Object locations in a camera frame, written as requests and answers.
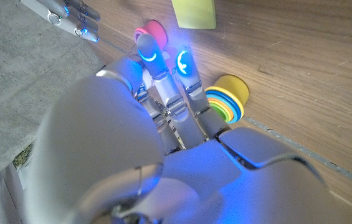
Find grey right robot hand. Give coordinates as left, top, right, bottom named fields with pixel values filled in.
left=19, top=0, right=101, bottom=44

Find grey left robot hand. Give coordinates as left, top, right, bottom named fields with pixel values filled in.
left=22, top=33, right=351, bottom=224

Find yellow sticky note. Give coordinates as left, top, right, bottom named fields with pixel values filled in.
left=171, top=0, right=217, bottom=30

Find pink cup purple inside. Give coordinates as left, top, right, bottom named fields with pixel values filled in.
left=133, top=19, right=169, bottom=52

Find stacked yellow blue green cups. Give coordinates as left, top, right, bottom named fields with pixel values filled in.
left=204, top=74, right=250, bottom=124

